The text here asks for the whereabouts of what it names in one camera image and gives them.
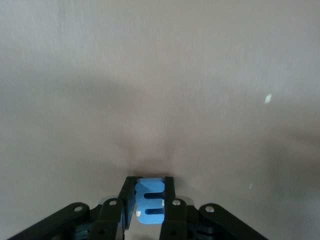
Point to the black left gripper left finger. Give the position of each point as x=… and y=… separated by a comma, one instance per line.
x=110, y=217

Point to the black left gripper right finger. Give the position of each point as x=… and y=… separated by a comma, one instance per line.
x=177, y=220

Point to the blue lowercase letter m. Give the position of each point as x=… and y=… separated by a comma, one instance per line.
x=150, y=186

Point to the brown table cover mat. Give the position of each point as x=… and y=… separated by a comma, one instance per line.
x=75, y=75

